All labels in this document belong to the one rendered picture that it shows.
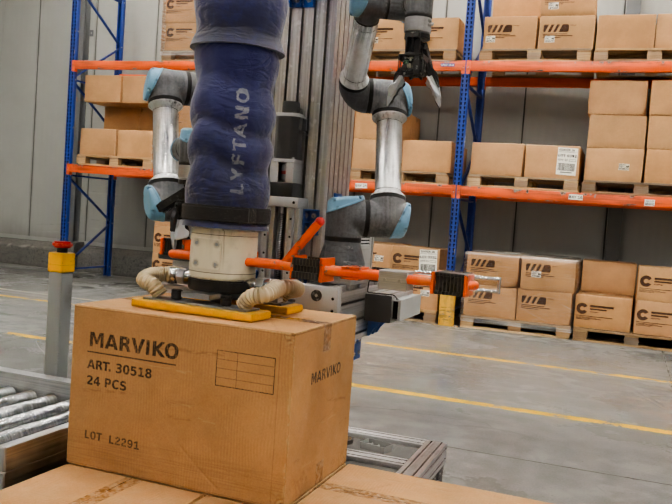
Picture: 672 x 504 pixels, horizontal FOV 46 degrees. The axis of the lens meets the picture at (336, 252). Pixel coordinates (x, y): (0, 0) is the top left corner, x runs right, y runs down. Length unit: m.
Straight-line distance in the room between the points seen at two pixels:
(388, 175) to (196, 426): 1.06
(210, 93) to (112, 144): 9.17
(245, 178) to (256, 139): 0.10
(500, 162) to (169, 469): 7.48
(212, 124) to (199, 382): 0.62
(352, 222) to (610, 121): 6.77
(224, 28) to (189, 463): 1.03
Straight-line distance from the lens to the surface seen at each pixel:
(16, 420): 2.53
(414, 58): 2.22
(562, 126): 10.36
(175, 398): 1.91
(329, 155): 2.70
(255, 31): 1.98
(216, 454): 1.89
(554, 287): 8.94
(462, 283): 1.78
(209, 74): 1.98
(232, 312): 1.87
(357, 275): 1.85
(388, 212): 2.47
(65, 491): 1.96
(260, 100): 1.97
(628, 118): 9.04
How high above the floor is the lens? 1.22
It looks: 3 degrees down
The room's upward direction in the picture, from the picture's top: 4 degrees clockwise
